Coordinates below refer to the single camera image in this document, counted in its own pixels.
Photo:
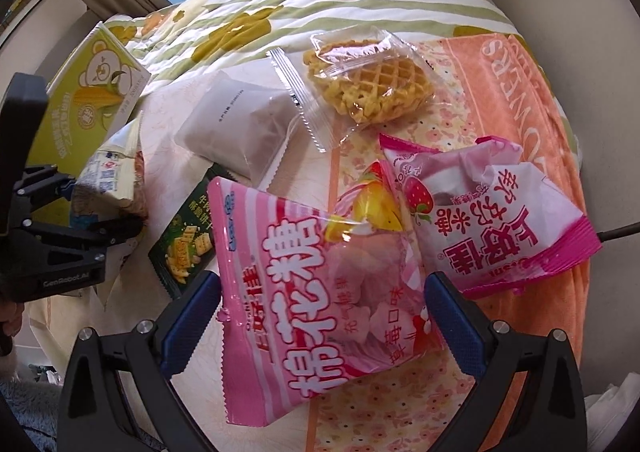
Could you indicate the framed wall picture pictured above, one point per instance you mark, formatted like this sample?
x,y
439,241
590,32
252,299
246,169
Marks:
x,y
17,1

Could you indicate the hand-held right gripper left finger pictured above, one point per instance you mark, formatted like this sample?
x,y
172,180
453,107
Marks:
x,y
192,317

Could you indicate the grey white snack packet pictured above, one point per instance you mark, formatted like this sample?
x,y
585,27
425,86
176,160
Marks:
x,y
235,126

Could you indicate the yellow pink candy packet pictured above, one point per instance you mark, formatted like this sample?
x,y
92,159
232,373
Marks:
x,y
372,202

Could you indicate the floral striped blanket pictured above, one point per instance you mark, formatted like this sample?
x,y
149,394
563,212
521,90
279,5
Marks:
x,y
320,1

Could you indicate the white blue snack packet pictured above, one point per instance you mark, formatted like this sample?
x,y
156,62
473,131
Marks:
x,y
112,171

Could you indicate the grey fleece cloth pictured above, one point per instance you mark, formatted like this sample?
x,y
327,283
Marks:
x,y
25,407

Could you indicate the clear waffle packet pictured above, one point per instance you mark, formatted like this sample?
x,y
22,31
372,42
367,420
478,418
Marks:
x,y
360,81

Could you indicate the pink marshmallow packet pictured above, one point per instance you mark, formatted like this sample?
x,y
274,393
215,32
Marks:
x,y
295,282

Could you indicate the dark green cracker packet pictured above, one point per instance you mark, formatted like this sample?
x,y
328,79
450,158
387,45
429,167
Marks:
x,y
187,242

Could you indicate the pink strawberry snack packet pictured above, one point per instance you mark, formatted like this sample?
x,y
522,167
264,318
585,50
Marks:
x,y
480,217

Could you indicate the person's left hand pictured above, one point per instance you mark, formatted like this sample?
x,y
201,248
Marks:
x,y
9,322

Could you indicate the black lamp pole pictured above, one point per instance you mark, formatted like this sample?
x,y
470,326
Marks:
x,y
620,231

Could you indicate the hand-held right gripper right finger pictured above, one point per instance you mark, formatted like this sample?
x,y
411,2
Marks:
x,y
455,327

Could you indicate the orange towel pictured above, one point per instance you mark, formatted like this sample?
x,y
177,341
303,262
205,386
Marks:
x,y
505,96

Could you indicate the white crumpled cloth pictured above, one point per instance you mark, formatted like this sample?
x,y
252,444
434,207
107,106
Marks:
x,y
612,399

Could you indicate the green yellow cardboard box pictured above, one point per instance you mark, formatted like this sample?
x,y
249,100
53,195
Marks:
x,y
90,96

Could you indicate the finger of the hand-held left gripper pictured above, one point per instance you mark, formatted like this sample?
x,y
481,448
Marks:
x,y
30,131
95,229

